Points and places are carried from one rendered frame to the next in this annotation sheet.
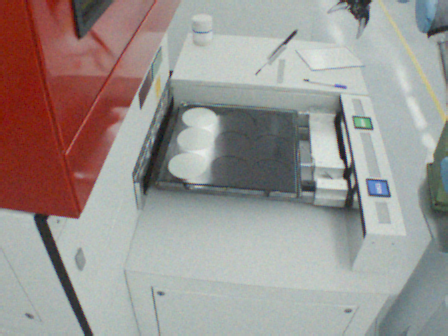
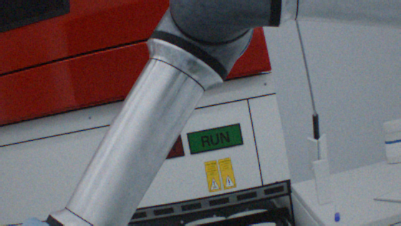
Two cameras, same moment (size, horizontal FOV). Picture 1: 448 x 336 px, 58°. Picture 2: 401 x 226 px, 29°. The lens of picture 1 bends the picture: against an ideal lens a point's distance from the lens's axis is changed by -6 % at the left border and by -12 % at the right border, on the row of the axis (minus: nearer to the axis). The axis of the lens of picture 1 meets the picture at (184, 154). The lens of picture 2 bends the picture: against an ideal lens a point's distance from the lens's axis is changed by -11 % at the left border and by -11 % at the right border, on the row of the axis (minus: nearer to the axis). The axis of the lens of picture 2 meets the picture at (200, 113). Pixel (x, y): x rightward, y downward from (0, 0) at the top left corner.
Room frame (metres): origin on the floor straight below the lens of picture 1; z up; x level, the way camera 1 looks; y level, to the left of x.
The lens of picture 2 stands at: (0.65, -1.80, 1.26)
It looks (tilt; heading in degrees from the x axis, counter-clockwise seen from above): 3 degrees down; 79
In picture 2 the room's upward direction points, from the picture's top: 11 degrees counter-clockwise
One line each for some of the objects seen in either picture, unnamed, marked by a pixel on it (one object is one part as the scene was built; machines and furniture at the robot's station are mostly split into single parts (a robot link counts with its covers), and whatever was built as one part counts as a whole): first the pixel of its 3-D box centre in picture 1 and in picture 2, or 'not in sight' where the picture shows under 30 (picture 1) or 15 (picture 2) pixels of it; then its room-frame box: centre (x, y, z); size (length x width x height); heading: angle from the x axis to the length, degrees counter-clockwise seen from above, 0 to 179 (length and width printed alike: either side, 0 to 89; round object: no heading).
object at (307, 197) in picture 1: (250, 191); not in sight; (0.81, -0.17, 0.84); 0.50 x 0.02 x 0.03; 79
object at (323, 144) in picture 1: (324, 156); not in sight; (0.91, -0.40, 0.87); 0.36 x 0.08 x 0.03; 169
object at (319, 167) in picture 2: (276, 61); (319, 168); (1.16, -0.29, 1.03); 0.06 x 0.04 x 0.13; 79
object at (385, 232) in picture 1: (363, 172); not in sight; (0.81, -0.48, 0.89); 0.55 x 0.09 x 0.14; 169
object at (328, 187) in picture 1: (331, 187); not in sight; (0.75, -0.37, 0.89); 0.08 x 0.03 x 0.03; 79
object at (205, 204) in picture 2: (153, 122); (191, 207); (0.97, 0.08, 0.96); 0.44 x 0.01 x 0.02; 169
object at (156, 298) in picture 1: (256, 237); not in sight; (1.00, -0.25, 0.41); 0.97 x 0.64 x 0.82; 169
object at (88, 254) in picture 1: (131, 146); (109, 193); (0.79, 0.12, 1.02); 0.82 x 0.03 x 0.40; 169
